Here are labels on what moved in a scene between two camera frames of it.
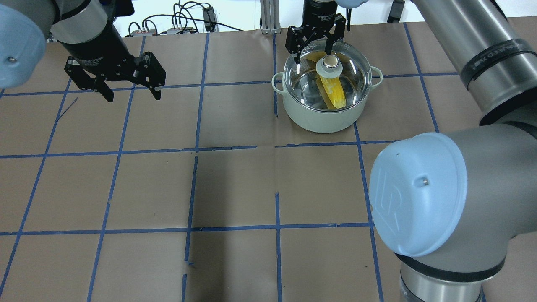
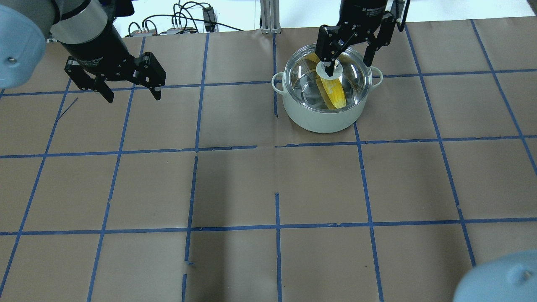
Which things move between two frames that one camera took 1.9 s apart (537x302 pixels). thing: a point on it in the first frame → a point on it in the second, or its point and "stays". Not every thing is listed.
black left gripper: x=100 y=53 stays
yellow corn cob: x=330 y=88 stays
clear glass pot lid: x=335 y=82 stays
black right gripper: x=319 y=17 → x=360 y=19
